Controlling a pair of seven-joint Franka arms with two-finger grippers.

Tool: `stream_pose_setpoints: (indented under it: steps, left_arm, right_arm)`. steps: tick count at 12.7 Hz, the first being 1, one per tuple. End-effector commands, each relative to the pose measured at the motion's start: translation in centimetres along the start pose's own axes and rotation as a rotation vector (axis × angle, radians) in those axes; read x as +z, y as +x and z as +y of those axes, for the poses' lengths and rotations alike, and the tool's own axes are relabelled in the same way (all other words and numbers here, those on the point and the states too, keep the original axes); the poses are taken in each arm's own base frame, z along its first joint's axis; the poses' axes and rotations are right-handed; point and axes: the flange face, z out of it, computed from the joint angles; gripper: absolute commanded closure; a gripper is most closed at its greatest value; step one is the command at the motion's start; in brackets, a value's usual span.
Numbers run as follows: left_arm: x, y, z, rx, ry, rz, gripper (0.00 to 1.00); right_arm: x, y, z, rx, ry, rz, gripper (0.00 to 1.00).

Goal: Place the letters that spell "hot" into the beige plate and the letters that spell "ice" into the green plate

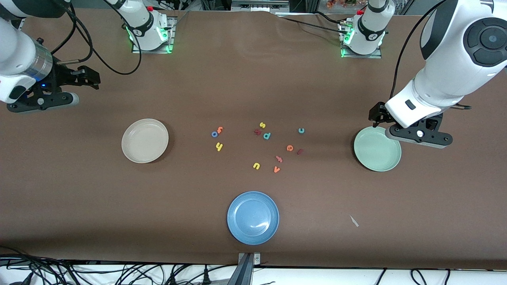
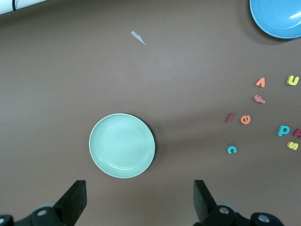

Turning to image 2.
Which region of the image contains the salmon pink foam letter f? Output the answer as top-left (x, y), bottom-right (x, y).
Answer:
top-left (253, 94), bottom-right (267, 105)

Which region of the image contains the small grey paper scrap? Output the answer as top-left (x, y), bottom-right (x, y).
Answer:
top-left (131, 30), bottom-right (147, 46)

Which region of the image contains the pale green plate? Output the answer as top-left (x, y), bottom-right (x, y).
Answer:
top-left (88, 113), bottom-right (156, 179)

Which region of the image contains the teal foam letter p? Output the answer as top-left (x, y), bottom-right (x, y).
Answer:
top-left (277, 124), bottom-right (291, 137)

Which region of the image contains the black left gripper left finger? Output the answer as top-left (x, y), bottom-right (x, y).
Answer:
top-left (0, 180), bottom-right (87, 226)

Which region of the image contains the blue plate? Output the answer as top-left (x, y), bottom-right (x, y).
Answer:
top-left (249, 0), bottom-right (301, 40)

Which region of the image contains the yellow foam letter u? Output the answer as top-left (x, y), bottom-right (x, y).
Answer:
top-left (286, 75), bottom-right (300, 86)

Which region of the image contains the white ledge strip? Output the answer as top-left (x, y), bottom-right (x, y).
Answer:
top-left (0, 0), bottom-right (40, 15)

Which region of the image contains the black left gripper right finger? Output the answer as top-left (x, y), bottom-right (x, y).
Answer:
top-left (193, 180), bottom-right (286, 226)

